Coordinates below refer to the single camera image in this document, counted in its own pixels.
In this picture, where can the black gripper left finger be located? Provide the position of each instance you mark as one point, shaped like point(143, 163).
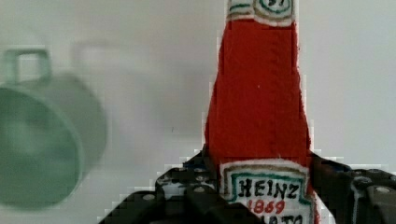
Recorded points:
point(199, 170)

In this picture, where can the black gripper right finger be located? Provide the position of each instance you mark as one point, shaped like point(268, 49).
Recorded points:
point(354, 196)

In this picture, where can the red plush ketchup bottle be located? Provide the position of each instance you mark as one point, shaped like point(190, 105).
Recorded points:
point(256, 130)

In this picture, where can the green metal mug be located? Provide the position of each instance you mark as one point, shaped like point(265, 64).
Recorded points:
point(53, 130)

